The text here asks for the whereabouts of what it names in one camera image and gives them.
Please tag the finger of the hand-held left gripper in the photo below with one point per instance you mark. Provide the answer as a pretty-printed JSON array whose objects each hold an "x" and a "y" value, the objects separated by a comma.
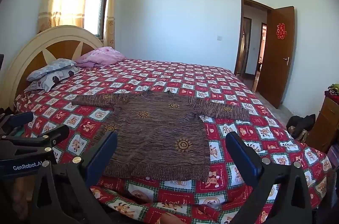
[
  {"x": 53, "y": 134},
  {"x": 18, "y": 119}
]

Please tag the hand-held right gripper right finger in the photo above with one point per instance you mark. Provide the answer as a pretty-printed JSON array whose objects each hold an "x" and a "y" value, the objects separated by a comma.
[{"x": 245, "y": 157}]

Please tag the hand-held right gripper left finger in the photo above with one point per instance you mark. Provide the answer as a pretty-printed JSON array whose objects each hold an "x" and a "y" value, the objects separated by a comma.
[{"x": 102, "y": 157}]

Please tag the brown knitted sweater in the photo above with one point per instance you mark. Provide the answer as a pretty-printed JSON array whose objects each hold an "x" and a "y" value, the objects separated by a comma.
[{"x": 159, "y": 128}]

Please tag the pile of clothes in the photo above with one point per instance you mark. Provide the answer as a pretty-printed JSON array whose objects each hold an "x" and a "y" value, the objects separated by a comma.
[{"x": 333, "y": 89}]

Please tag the white pillow with dark dots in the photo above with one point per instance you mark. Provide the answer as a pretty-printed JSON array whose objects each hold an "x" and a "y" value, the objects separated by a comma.
[{"x": 54, "y": 79}]

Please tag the grey floral pillow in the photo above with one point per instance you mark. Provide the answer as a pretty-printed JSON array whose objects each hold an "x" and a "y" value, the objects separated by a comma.
[{"x": 50, "y": 67}]

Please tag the dark bag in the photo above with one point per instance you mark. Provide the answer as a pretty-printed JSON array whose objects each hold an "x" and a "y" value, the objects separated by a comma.
[{"x": 300, "y": 124}]

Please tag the wooden cabinet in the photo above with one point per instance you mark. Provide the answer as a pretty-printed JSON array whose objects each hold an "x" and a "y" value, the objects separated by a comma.
[{"x": 328, "y": 120}]

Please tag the pink pillow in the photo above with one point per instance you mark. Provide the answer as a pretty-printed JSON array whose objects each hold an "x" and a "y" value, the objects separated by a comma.
[{"x": 103, "y": 55}]

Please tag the cream wooden headboard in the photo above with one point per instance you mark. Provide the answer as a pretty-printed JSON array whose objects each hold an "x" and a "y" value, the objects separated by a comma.
[{"x": 61, "y": 36}]

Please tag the brown wooden door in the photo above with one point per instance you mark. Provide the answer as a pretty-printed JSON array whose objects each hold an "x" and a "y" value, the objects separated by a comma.
[{"x": 272, "y": 67}]

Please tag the red checked printed bedspread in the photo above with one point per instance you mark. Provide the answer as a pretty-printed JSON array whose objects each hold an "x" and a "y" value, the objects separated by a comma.
[{"x": 185, "y": 75}]

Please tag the red paper door decoration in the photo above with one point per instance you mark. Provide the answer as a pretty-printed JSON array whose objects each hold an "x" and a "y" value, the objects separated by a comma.
[{"x": 281, "y": 31}]

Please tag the narrow yellow curtain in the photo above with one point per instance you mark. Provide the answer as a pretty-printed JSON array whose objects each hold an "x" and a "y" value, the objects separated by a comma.
[{"x": 111, "y": 1}]

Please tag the brown door frame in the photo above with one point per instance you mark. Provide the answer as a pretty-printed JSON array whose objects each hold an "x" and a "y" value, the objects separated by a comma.
[{"x": 239, "y": 41}]

